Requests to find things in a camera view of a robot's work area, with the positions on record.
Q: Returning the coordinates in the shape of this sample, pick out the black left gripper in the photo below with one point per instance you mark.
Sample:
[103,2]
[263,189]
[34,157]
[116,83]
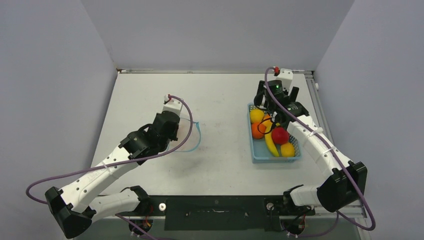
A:
[174,134]

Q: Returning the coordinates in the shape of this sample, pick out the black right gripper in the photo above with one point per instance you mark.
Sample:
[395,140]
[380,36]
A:
[261,94]

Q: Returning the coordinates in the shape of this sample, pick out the yellow lemon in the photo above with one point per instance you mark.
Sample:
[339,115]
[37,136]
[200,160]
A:
[256,116]

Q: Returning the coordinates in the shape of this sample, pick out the red apple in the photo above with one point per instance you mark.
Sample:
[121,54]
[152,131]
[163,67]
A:
[280,136]

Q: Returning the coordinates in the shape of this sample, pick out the clear zip top bag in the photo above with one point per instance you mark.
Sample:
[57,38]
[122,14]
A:
[193,140]

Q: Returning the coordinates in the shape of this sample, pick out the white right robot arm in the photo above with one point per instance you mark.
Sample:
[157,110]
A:
[345,180]

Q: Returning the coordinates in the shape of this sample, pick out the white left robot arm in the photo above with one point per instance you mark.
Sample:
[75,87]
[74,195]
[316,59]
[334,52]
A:
[79,204]

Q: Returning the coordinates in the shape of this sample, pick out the yellow banana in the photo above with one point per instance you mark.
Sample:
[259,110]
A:
[270,143]

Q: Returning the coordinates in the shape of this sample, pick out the orange fruit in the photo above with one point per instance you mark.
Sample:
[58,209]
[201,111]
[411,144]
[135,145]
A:
[258,130]

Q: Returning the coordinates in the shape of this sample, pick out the small yellow fruit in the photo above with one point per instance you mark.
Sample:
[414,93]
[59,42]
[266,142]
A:
[287,150]

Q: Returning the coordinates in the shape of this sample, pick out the light blue plastic basket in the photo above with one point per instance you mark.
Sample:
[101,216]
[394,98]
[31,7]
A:
[259,151]

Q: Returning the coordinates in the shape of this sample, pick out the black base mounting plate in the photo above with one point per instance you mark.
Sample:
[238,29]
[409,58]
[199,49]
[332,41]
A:
[225,222]

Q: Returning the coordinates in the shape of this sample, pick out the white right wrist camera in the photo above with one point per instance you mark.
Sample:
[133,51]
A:
[286,77]

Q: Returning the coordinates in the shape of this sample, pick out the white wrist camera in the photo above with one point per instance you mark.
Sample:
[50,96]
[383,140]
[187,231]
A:
[286,77]
[172,105]

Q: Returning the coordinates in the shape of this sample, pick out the aluminium right frame rail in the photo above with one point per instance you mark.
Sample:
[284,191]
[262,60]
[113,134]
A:
[313,89]

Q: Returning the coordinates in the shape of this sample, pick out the aluminium frame rail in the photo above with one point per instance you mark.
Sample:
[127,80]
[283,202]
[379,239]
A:
[130,204]
[313,89]

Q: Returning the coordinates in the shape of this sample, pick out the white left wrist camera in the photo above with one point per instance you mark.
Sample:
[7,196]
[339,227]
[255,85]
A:
[172,105]

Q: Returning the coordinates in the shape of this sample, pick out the aluminium front frame rail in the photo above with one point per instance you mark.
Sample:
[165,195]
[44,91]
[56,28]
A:
[130,204]

